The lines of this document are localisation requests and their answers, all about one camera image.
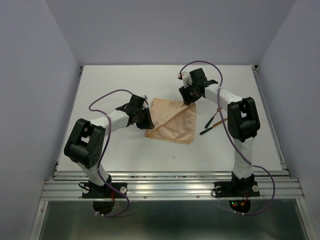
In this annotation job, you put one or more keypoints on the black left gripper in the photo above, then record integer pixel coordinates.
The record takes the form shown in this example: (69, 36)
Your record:
(148, 124)

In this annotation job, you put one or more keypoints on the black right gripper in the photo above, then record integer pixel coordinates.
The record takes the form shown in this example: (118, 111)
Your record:
(187, 99)

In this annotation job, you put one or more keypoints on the peach cloth napkin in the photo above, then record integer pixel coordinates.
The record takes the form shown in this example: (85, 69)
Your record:
(173, 121)

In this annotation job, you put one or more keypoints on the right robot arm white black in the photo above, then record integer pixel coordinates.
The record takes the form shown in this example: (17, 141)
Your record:
(242, 124)

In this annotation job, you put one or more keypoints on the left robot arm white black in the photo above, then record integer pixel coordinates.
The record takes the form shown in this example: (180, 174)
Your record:
(85, 143)

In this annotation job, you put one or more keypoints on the gold fork black handle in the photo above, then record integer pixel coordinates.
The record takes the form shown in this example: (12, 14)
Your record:
(211, 119)

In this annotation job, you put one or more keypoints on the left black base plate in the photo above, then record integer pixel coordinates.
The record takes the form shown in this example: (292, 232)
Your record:
(92, 191)

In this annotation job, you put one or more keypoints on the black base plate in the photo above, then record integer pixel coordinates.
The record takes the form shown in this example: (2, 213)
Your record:
(92, 191)
(226, 189)

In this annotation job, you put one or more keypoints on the aluminium rail frame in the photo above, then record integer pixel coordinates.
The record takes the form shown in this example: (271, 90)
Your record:
(169, 184)

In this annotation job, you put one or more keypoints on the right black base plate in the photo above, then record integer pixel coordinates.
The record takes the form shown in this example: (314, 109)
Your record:
(226, 189)

